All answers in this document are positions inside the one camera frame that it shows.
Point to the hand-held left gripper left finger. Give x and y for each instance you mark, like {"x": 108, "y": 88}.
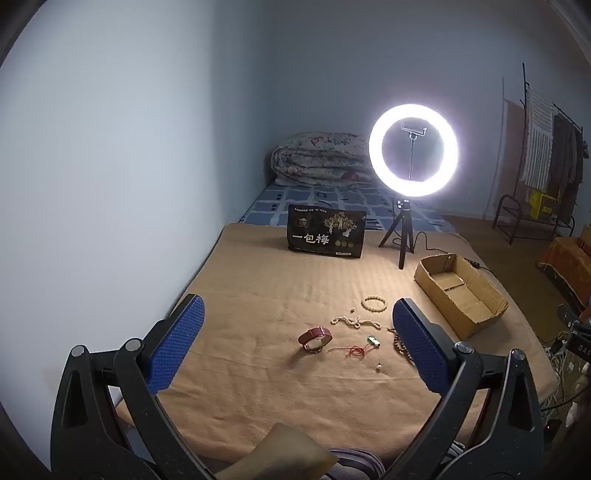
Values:
{"x": 178, "y": 341}

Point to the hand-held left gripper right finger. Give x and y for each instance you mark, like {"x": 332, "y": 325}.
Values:
{"x": 418, "y": 344}

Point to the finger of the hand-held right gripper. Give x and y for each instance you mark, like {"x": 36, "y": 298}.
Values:
{"x": 567, "y": 316}

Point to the cardboard box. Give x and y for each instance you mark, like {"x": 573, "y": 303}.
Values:
{"x": 438, "y": 295}

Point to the orange cloth covered furniture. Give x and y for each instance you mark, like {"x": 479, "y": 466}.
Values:
{"x": 568, "y": 258}

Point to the black power strip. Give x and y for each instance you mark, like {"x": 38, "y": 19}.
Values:
{"x": 551, "y": 429}

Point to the yellow box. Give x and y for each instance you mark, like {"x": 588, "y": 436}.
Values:
{"x": 542, "y": 205}

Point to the black tripod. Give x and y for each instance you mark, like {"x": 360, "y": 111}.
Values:
{"x": 404, "y": 230}

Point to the black metal shoe rack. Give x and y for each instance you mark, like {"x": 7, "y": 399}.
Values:
{"x": 503, "y": 217}

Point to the striped clothing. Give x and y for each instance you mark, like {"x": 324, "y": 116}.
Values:
{"x": 355, "y": 464}

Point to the black snack bag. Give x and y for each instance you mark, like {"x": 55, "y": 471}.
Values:
{"x": 323, "y": 235}

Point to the dark hanging clothes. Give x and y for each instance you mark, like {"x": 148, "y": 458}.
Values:
{"x": 565, "y": 161}

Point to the tan paper sheet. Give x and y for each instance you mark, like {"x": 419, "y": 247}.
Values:
{"x": 291, "y": 450}

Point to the white striped towel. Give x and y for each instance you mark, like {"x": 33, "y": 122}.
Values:
{"x": 538, "y": 138}

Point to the brown hanging cloth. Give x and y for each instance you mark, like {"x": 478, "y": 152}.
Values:
{"x": 512, "y": 143}

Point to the folded floral quilt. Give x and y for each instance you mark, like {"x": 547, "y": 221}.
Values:
{"x": 318, "y": 159}

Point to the black clothes rack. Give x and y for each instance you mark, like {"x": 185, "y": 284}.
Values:
{"x": 525, "y": 92}

